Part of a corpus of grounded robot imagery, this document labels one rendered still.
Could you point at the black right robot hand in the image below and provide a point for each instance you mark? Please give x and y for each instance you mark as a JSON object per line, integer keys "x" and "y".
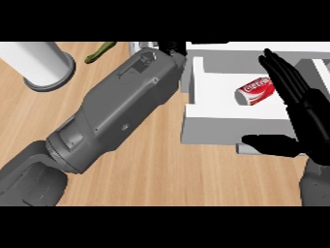
{"x": 314, "y": 119}

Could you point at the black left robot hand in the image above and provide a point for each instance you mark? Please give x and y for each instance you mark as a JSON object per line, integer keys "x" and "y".
{"x": 174, "y": 47}

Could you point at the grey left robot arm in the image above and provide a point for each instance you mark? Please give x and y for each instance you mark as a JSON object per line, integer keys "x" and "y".
{"x": 115, "y": 106}

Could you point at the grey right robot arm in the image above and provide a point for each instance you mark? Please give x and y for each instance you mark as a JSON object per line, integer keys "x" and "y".
{"x": 322, "y": 187}

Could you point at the red soda can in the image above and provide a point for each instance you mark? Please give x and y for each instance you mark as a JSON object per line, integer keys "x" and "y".
{"x": 257, "y": 91}

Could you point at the white open drawer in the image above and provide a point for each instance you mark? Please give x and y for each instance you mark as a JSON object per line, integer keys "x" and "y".
{"x": 248, "y": 87}

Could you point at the white drawer front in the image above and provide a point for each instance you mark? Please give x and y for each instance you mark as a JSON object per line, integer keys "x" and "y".
{"x": 233, "y": 129}

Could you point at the green vegetable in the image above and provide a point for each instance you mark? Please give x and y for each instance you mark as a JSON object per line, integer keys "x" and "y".
{"x": 98, "y": 53}

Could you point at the white cylinder with grey base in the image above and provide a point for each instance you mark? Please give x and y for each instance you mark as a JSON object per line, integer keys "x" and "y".
{"x": 34, "y": 63}

